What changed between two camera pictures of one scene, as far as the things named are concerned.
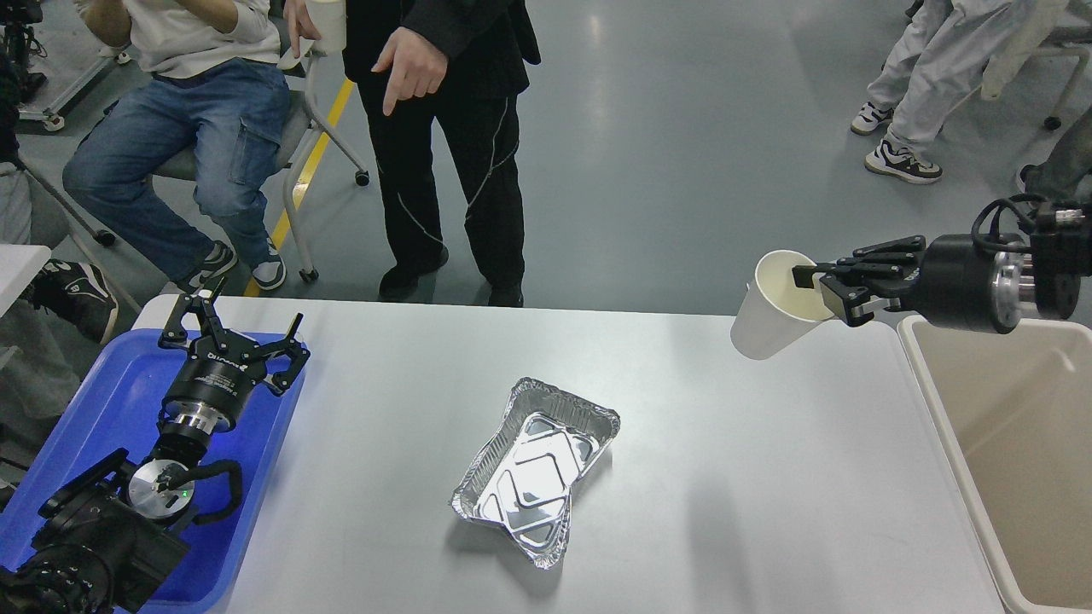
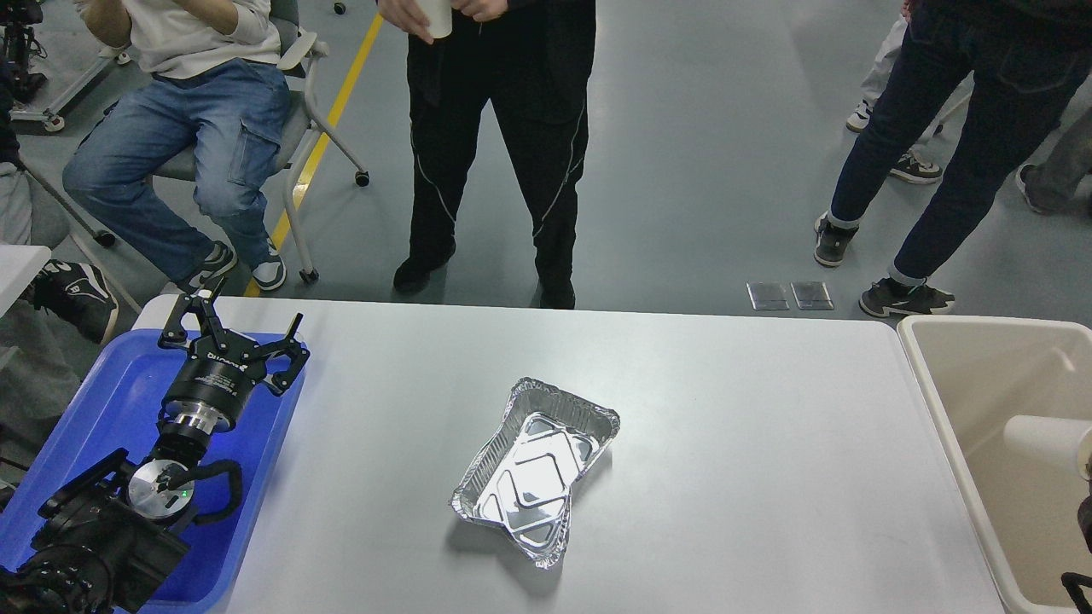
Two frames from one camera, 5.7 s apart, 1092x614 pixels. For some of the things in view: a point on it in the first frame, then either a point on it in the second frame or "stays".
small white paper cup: (329, 20) to (439, 15)
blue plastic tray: (114, 405) stays
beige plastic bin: (1013, 411) stays
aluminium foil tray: (521, 481) stays
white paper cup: (775, 309) to (1060, 443)
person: (461, 65) to (531, 60)
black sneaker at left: (78, 292) stays
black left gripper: (215, 383) stays
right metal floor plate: (809, 298) stays
